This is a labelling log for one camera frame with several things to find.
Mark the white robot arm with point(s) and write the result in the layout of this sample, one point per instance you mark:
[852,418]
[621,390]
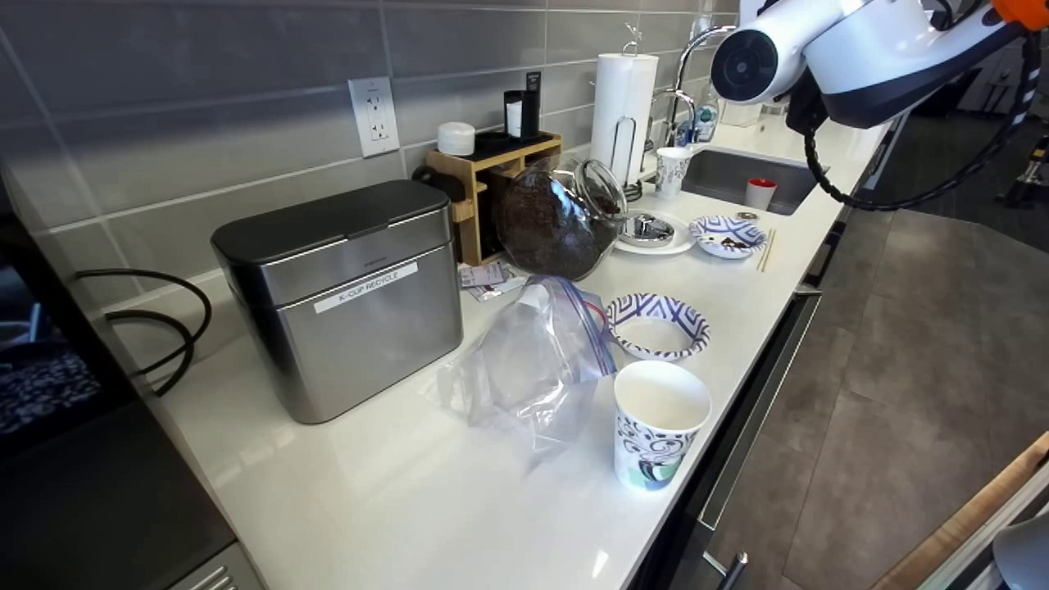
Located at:
[873,54]

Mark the blue patterned paper bowl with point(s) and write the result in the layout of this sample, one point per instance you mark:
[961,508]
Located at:
[657,344]
[756,245]

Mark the patterned paper cup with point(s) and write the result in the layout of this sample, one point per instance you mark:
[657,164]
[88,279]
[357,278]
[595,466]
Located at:
[674,173]
[657,426]

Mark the coffee beans pile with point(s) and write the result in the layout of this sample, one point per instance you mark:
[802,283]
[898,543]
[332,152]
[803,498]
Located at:
[729,233]

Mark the red white small cup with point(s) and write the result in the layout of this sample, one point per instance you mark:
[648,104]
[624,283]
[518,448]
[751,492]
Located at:
[761,191]

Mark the small plastic packet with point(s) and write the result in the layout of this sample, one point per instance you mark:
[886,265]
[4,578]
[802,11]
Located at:
[485,279]

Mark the clear zip plastic bag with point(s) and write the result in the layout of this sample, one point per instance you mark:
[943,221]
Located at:
[527,362]

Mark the bamboo counter organizer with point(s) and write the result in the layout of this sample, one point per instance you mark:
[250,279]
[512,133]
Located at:
[469,186]

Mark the white round plate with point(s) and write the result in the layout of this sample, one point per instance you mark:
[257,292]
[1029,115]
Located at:
[657,251]

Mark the small white round jar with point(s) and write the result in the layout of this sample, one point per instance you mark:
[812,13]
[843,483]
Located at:
[456,138]

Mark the stainless steel bin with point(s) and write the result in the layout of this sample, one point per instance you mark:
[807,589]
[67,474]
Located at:
[347,316]

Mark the tall black box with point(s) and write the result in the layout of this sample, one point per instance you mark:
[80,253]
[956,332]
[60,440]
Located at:
[531,104]

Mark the white paper towel roll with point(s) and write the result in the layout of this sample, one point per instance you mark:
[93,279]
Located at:
[624,92]

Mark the steel sink basin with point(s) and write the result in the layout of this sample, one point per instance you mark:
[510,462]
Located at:
[723,174]

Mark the wooden chopstick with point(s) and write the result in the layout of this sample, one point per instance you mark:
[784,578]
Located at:
[765,251]

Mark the blue soap bottle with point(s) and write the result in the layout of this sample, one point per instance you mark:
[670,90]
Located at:
[705,125]

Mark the chrome faucet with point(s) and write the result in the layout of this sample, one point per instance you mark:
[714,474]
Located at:
[686,54]

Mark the wooden table top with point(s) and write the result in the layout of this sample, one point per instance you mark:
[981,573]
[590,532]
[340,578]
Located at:
[961,513]

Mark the black monitor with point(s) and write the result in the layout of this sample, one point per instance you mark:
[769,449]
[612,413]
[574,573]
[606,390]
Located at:
[44,371]

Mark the white wall outlet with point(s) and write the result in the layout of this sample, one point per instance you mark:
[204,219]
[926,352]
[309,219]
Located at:
[375,118]

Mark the white metal frame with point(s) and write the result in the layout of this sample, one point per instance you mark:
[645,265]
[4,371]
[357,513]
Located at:
[971,543]

